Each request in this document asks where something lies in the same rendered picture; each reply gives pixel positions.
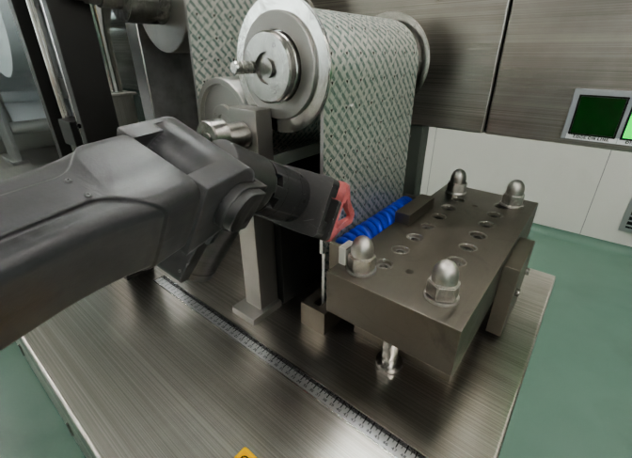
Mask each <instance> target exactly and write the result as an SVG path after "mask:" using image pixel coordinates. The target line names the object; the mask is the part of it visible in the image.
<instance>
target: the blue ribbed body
mask: <svg viewBox="0 0 632 458"><path fill-rule="evenodd" d="M411 200H413V199H412V198H410V197H407V196H404V197H400V198H399V199H397V200H396V201H395V202H392V203H391V204H390V205H388V206H386V207H385V208H384V209H382V210H381V211H380V212H378V213H376V214H374V215H373V216H372V217H370V218H368V219H367V220H366V221H363V222H361V223H360V225H357V226H355V228H354V229H350V230H349V231H348V232H345V233H344V234H342V236H340V237H338V238H337V239H336V240H335V242H336V243H339V244H342V245H343V244H344V243H346V242H347V241H349V240H350V241H354V239H355V238H356V237H358V236H360V235H365V236H368V237H369V238H370V239H372V238H373V237H374V236H376V235H377V234H379V233H380V232H381V231H383V230H384V229H386V228H387V227H389V226H390V225H391V224H393V223H394V222H395V213H396V211H398V210H399V209H401V207H403V206H404V205H405V204H407V203H408V202H410V201H411Z"/></svg>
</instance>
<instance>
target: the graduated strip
mask: <svg viewBox="0 0 632 458"><path fill-rule="evenodd" d="M153 281H154V282H155V283H156V284H158V285H159V286H161V287H162V288H163V289H165V290H166V291H167V292H169V293H170V294H172V295H173V296H175V297H176V298H177V299H179V300H180V301H181V302H183V303H184V304H185V305H186V306H188V307H189V308H190V309H192V310H193V311H194V312H196V313H197V314H199V315H200V316H201V317H203V318H204V319H205V320H207V321H208V322H209V323H211V324H213V325H214V326H215V327H217V328H218V329H219V330H221V331H222V332H223V333H225V334H226V335H228V336H229V337H230V338H232V339H233V340H235V341H236V342H237V343H239V344H240V345H242V346H243V347H244V348H246V350H247V351H249V352H250V353H252V354H253V355H255V356H256V357H257V358H259V359H260V360H261V361H263V362H264V363H266V364H267V365H268V366H270V367H271V368H272V369H274V370H275V371H277V372H278V373H280V374H281V375H282V376H284V377H285V378H286V379H288V380H289V381H291V382H292V383H293V384H295V385H296V386H297V387H299V388H300V389H302V390H303V391H305V392H306V393H307V394H308V395H309V396H310V397H312V398H313V399H314V400H316V401H317V402H319V403H320V404H322V405H323V406H324V407H326V408H327V409H328V410H330V411H331V412H333V413H334V414H335V415H337V416H338V417H339V418H341V419H343V420H344V421H345V422H347V423H348V424H349V425H351V426H352V427H353V428H355V429H356V430H358V431H359V432H360V433H362V434H363V435H365V436H366V437H367V438H368V439H369V440H371V441H372V442H373V443H375V444H376V445H377V446H379V447H380V448H382V449H383V450H385V451H386V452H387V453H389V454H390V455H391V456H393V457H394V458H429V457H428V456H427V455H425V454H424V453H422V452H421V451H419V450H417V449H416V448H414V447H413V446H412V445H410V444H409V443H407V442H406V441H404V440H403V439H401V438H400V437H398V436H397V435H396V434H394V433H393V432H391V431H390V430H389V429H387V428H386V427H385V426H383V425H382V424H380V423H379V422H377V421H376V420H374V419H372V418H371V417H370V416H368V415H367V414H365V413H364V412H362V411H361V410H359V409H358V408H356V407H355V406H354V405H352V404H351V403H349V402H347V401H346V400H344V399H343V398H342V397H341V396H340V395H338V394H337V393H335V392H334V391H332V390H331V389H329V388H328V387H326V386H325V385H323V384H322V383H320V382H319V381H317V380H316V379H314V378H313V377H312V376H310V375H309V374H307V373H306V372H304V371H302V370H301V369H299V368H298V367H297V366H295V365H294V364H293V363H292V362H290V361H289V360H287V359H286V358H284V357H283V356H282V355H280V354H278V353H277V352H275V351H274V350H272V349H271V348H270V347H268V346H267V345H265V344H264V343H262V342H261V341H259V340H257V339H256V338H255V337H253V336H252V335H250V334H249V333H247V332H246V331H244V330H243V329H242V328H241V327H240V326H238V325H237V324H235V323H233V322H232V321H230V320H229V319H227V318H226V317H225V316H223V315H222V314H220V313H219V312H217V311H216V310H214V309H213V308H211V307H210V306H208V305H207V304H205V303H204V302H202V301H201V300H199V299H198V298H197V297H195V296H194V295H193V294H191V293H190V292H188V291H187V290H185V289H184V288H183V287H181V286H180V285H178V284H177V283H175V282H174V281H172V280H171V279H169V278H168V277H167V276H160V277H158V278H156V279H154V280H153Z"/></svg>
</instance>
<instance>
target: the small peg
mask: <svg viewBox="0 0 632 458"><path fill-rule="evenodd" d="M230 69H231V71H232V73H233V74H250V73H255V72H256V69H257V66H256V63H255V62H254V61H253V60H244V61H243V60H239V61H238V60H236V61H232V62H231V64H230Z"/></svg>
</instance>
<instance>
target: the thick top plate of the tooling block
mask: <svg viewBox="0 0 632 458"><path fill-rule="evenodd" d="M447 187H448V184H446V185H445V186H443V187H442V188H441V189H439V190H438V191H436V192H435V193H434V194H432V195H431V197H434V207H432V208H431V209H430V210H429V211H427V212H426V213H425V214H423V215H422V216H421V217H420V218H418V219H417V220H416V221H415V222H413V223H412V224H411V225H409V226H406V225H403V224H400V223H397V222H394V223H393V224H391V225H390V226H389V227H387V228H386V229H384V230H383V231H381V232H380V233H379V234H377V235H376V236H374V237H373V238H372V239H371V240H372V242H373V246H374V251H373V253H374V254H375V255H376V263H375V266H376V273H375V274H374V275H373V276H370V277H356V276H351V275H350V274H349V273H348V272H347V271H346V265H347V264H346V265H345V266H344V265H342V264H340V263H337V264H336V265H335V266H333V267H332V268H331V269H329V270H328V271H327V272H326V310H327V311H329V312H331V313H333V314H335V315H337V316H338V317H340V318H342V319H343V320H345V321H347V322H349V323H351V324H353V325H355V326H357V327H359V328H361V329H363V330H365V331H367V332H368V333H370V334H372V335H374V336H375V337H377V338H379V339H381V340H383V341H385V342H387V343H389V344H391V345H393V346H395V347H397V348H398V349H400V350H402V351H404V352H406V353H408V354H410V355H411V356H413V357H415V358H417V359H419V360H421V361H423V362H425V363H427V364H428V365H430V366H432V367H434V368H436V369H438V370H440V371H442V372H444V373H446V374H447V375H449V376H451V375H452V373H453V372H454V370H455V368H456V366H457V364H458V362H459V361H460V359H461V357H462V355H463V353H464V351H465V350H466V347H467V346H468V344H469V343H470V341H471V339H472V337H473V335H474V333H475V332H476V330H477V328H478V326H479V324H480V322H481V321H482V318H483V316H484V314H485V312H486V311H487V310H488V308H489V306H490V304H491V303H492V301H493V299H494V297H495V295H496V292H497V288H498V283H499V279H500V276H501V272H502V269H503V265H504V264H505V262H506V260H507V259H508V258H509V256H510V254H511V253H512V251H513V249H514V247H515V245H516V244H517V242H518V240H519V238H520V237H523V238H527V237H528V235H529V232H530V229H531V226H532V222H533V219H534V216H535V213H536V210H537V207H538V204H539V203H538V202H533V201H528V200H524V201H523V204H524V207H523V208H522V209H510V208H506V207H504V206H502V205H500V201H501V200H502V197H503V195H499V194H494V193H490V192H485V191H482V190H477V189H472V188H468V187H467V188H466V194H465V195H464V196H454V195H450V194H448V193H447V192H446V189H447ZM441 260H451V261H453V262H455V263H456V265H457V266H458V269H459V274H460V275H459V281H460V282H461V286H460V291H459V296H460V300H459V303H458V304H457V305H456V306H454V307H451V308H442V307H439V306H436V305H434V304H432V303H430V302H429V301H427V300H426V298H425V297H424V294H423V293H424V289H425V288H426V286H427V280H428V278H429V277H430V276H431V274H432V271H433V268H434V266H435V265H436V264H437V263H438V262H439V261H441Z"/></svg>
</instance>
